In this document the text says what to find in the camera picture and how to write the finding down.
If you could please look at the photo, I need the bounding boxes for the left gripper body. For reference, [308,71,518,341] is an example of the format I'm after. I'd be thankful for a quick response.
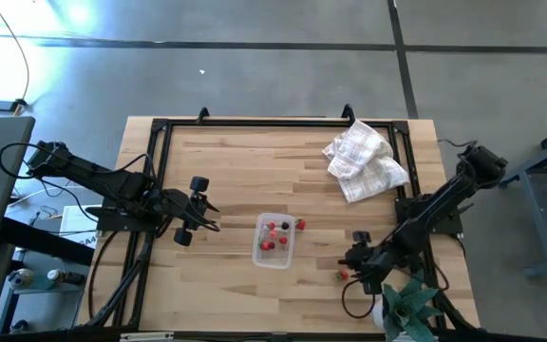
[161,175,211,247]

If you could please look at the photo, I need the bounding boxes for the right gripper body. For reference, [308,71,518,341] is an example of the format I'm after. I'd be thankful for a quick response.
[348,231,389,296]

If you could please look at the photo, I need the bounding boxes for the clear plastic tupperware container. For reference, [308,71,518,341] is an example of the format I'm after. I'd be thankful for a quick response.
[251,212,298,271]

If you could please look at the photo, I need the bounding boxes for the white plant pot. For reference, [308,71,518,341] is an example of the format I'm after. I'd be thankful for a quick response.
[371,297,388,332]

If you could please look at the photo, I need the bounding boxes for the green artificial succulent plant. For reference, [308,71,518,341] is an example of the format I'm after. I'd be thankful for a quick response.
[380,270,446,342]

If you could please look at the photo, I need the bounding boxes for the white checked cloth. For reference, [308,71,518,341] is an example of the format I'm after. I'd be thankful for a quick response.
[321,119,411,204]

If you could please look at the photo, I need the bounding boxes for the white paper sheet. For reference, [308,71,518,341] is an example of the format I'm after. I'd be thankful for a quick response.
[58,204,103,249]

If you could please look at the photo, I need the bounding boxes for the blue-grey metal stand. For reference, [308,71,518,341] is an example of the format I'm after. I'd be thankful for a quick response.
[498,118,547,280]

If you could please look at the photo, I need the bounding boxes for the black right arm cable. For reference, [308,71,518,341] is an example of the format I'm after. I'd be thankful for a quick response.
[341,279,380,320]

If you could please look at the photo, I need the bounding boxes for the black aluminium table frame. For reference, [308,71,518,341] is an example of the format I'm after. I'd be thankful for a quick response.
[85,104,481,333]

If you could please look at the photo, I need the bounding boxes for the yellow floor cable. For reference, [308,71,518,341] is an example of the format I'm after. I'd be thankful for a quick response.
[0,0,31,104]

